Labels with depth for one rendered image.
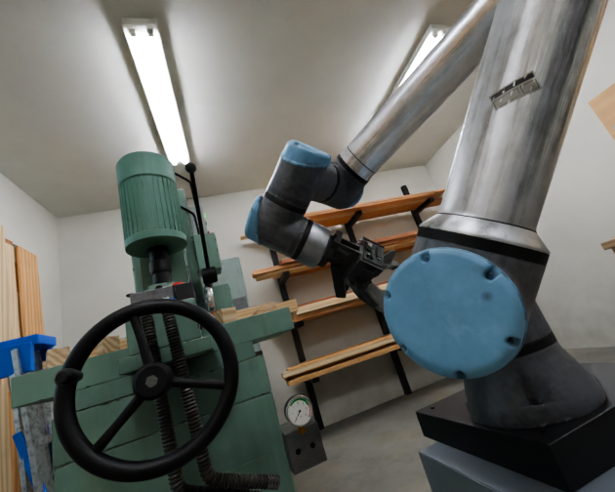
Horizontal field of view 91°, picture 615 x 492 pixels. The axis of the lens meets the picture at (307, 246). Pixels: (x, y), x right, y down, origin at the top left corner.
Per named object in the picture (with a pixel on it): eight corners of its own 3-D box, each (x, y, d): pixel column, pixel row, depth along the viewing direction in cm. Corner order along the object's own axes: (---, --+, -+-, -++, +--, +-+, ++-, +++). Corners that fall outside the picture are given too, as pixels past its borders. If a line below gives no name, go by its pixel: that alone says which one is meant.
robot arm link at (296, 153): (315, 148, 65) (292, 199, 68) (279, 129, 56) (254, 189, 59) (348, 163, 60) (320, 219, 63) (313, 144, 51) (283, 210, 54)
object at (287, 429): (295, 475, 65) (285, 435, 67) (283, 461, 76) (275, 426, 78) (329, 460, 68) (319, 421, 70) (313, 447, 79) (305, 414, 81)
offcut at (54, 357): (46, 371, 67) (45, 352, 68) (67, 366, 69) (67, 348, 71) (47, 369, 64) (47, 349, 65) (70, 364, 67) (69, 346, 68)
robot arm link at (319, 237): (291, 268, 63) (302, 238, 69) (311, 277, 63) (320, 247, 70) (307, 241, 56) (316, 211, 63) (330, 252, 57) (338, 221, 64)
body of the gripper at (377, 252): (387, 272, 59) (331, 247, 57) (364, 295, 65) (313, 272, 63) (388, 246, 64) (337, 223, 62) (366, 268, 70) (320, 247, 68)
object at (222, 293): (209, 320, 105) (202, 288, 108) (209, 323, 111) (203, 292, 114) (236, 314, 108) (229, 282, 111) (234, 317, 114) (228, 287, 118)
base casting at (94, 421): (49, 471, 57) (47, 419, 60) (127, 424, 109) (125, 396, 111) (273, 390, 73) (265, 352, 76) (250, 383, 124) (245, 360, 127)
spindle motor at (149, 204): (117, 243, 83) (107, 151, 92) (133, 264, 99) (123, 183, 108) (184, 233, 89) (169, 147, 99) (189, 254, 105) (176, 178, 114)
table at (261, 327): (-27, 416, 51) (-25, 379, 52) (58, 400, 78) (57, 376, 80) (305, 322, 72) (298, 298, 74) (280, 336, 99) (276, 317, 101)
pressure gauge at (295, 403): (292, 441, 65) (282, 400, 67) (288, 437, 68) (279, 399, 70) (319, 430, 67) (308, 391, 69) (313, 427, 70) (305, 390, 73)
